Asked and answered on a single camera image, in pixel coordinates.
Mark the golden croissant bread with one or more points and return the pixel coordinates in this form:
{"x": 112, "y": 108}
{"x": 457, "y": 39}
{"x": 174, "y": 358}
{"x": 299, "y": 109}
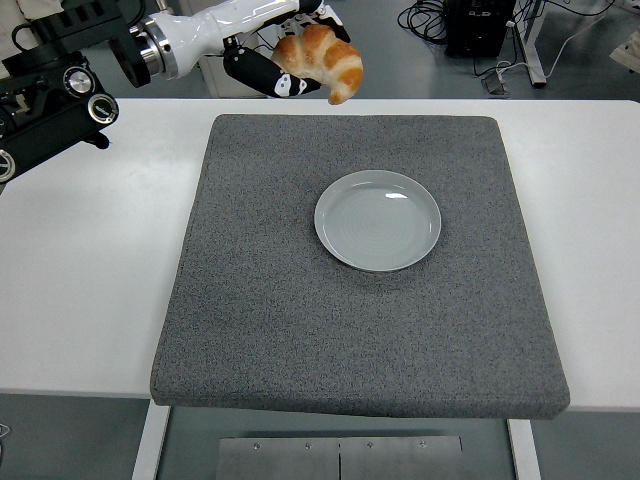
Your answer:
{"x": 325, "y": 55}

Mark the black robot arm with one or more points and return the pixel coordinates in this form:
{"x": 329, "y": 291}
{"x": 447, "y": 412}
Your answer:
{"x": 45, "y": 130}

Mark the white desk leg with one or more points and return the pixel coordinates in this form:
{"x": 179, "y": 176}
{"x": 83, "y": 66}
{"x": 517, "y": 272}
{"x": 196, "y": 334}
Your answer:
{"x": 532, "y": 55}

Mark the white table leg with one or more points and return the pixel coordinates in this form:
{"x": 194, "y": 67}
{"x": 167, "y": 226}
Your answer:
{"x": 150, "y": 445}
{"x": 525, "y": 450}

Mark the black computer case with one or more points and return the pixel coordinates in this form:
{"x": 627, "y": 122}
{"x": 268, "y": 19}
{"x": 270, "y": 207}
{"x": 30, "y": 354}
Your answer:
{"x": 475, "y": 30}

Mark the grey felt mat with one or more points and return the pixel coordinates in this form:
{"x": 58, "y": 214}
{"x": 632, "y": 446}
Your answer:
{"x": 350, "y": 325}

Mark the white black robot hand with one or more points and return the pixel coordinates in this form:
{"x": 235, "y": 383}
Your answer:
{"x": 220, "y": 22}

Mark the round grey plate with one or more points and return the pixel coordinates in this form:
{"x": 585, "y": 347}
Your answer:
{"x": 375, "y": 220}

